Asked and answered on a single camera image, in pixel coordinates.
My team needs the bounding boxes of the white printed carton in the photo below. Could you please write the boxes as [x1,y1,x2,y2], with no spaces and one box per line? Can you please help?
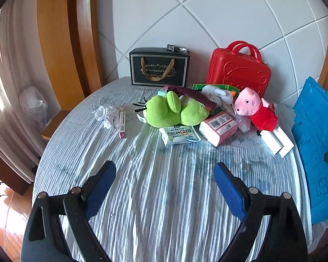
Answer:
[273,127,295,158]

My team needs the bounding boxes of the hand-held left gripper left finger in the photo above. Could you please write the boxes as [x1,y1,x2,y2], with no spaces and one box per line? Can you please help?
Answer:
[22,160,117,262]

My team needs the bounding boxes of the pink white tissue pack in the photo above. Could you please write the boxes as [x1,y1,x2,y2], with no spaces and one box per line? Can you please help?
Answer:
[199,111,239,146]

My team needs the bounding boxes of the black metal clip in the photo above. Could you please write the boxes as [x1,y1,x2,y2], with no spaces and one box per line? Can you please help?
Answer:
[166,44,187,53]

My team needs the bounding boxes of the dark maroon pouch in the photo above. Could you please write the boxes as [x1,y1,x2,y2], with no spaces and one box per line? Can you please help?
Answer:
[167,85,216,110]

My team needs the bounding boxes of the clear plastic bag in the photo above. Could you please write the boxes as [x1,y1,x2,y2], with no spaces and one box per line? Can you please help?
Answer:
[19,86,48,127]

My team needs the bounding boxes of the crumpled clear plastic wrap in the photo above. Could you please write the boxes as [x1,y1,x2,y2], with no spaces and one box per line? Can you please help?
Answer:
[94,105,123,129]

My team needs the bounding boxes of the small pink narrow box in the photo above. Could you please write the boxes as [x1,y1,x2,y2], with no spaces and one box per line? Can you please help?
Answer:
[118,111,127,140]

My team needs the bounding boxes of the black hairpins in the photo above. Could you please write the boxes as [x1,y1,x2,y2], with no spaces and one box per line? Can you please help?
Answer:
[133,97,148,112]

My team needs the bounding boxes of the pink pig plush red dress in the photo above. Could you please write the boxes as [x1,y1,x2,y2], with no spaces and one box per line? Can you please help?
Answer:
[233,87,279,131]

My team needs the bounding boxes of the clear plastic box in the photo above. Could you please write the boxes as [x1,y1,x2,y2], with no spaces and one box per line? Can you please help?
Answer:
[236,115,252,133]

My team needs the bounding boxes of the blue plastic crate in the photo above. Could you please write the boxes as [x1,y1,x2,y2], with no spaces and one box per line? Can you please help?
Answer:
[292,77,328,224]

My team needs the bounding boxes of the wooden frame post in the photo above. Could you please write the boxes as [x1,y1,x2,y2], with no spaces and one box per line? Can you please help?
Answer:
[37,0,118,112]

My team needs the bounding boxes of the black gift box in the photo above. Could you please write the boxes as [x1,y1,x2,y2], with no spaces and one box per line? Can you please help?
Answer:
[129,48,190,87]

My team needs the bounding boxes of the pale curtain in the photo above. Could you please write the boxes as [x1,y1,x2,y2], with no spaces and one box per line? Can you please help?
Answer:
[0,0,44,183]

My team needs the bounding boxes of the wooden side table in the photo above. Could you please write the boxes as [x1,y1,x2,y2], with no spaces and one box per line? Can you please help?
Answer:
[42,110,69,141]

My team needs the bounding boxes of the white plush toy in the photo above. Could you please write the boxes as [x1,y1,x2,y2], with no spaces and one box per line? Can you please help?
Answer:
[201,85,237,104]

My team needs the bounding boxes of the green frog plush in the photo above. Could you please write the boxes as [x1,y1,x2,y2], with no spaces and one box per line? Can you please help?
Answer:
[142,91,210,128]

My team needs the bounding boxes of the green flat packet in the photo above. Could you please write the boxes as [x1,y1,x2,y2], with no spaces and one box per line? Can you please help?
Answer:
[193,84,239,94]

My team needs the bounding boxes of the white wet wipes pack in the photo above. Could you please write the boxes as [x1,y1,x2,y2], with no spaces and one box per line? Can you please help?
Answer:
[159,126,201,146]

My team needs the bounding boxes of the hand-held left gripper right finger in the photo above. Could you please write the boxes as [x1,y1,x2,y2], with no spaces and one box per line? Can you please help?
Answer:
[214,162,308,262]

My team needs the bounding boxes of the red toy suitcase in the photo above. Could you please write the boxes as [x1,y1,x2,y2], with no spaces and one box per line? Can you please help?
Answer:
[207,41,272,97]

